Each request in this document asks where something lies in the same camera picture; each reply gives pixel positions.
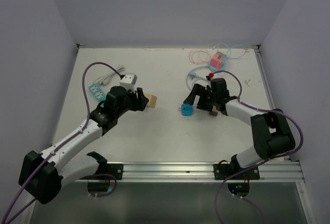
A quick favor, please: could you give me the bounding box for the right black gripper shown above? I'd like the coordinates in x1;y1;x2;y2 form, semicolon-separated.
184;84;218;112

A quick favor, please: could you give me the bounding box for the tan wooden socket cube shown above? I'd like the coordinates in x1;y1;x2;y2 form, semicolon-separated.
144;93;157;108

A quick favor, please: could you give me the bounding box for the light blue cord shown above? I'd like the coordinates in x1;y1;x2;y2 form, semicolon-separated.
186;58;232;93

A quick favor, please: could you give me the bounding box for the blue square adapter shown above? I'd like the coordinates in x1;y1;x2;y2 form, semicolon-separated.
178;103;194;116

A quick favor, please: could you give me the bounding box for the light blue round socket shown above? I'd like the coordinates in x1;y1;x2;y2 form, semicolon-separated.
207;57;228;73

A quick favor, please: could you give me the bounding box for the white power strip cord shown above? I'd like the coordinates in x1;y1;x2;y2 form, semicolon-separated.
94;65;125;85

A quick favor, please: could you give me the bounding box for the teal power strip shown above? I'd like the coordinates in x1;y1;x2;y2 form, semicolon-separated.
89;83;106;102

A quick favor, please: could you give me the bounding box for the thin white wire coil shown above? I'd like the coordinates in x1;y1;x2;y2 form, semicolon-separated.
213;42;250;61

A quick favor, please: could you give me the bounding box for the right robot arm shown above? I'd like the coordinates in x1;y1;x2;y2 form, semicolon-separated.
181;78;295;179

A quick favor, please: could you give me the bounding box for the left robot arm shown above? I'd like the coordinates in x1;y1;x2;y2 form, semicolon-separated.
19;86;149;204

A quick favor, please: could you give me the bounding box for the pink cube plug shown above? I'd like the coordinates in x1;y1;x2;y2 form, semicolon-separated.
209;54;224;71

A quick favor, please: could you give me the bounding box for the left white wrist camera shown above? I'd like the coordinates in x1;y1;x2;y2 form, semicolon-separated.
119;73;138;92

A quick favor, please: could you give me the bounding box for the right side aluminium rail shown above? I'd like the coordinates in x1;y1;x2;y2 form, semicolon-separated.
253;44;276;109

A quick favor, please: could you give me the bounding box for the aluminium rail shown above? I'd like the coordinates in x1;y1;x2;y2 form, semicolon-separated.
74;161;305;183
253;44;276;109

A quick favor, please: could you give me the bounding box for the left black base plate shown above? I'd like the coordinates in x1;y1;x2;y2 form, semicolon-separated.
104;163;124;180

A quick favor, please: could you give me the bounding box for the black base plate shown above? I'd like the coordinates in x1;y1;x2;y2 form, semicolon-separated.
213;160;260;180
104;163;124;180

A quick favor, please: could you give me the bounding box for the aluminium front rail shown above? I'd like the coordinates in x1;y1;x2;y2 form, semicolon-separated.
74;161;305;183

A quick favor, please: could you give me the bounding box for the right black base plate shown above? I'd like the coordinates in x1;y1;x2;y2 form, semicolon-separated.
213;160;260;180

